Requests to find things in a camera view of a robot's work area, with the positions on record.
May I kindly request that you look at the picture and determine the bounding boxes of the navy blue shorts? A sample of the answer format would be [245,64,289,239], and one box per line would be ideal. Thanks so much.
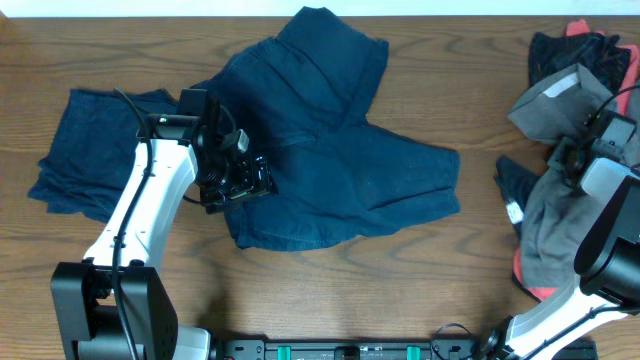
[202,7,460,251]

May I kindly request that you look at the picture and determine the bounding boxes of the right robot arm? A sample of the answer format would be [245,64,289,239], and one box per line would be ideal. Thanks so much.
[471,110,639,359]

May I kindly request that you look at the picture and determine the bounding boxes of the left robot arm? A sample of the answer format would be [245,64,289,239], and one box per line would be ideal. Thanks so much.
[51,89,275,359]

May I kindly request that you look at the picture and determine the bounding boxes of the folded navy blue cloth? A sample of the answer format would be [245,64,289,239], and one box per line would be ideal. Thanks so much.
[27,88,181,225]

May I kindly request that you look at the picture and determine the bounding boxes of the black garment with label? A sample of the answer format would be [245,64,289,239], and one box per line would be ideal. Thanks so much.
[494,156,540,237]

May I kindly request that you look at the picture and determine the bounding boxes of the grey shirt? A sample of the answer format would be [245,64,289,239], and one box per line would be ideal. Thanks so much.
[508,64,611,298]

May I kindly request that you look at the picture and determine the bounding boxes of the black patterned garment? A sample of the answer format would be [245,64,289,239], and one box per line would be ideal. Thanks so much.
[528,32,632,92]

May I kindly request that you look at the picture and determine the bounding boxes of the coral red garment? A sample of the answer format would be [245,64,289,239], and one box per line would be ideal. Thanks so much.
[513,20,639,301]

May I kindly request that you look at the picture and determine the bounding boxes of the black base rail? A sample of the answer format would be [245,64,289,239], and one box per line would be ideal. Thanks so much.
[209,337,599,360]

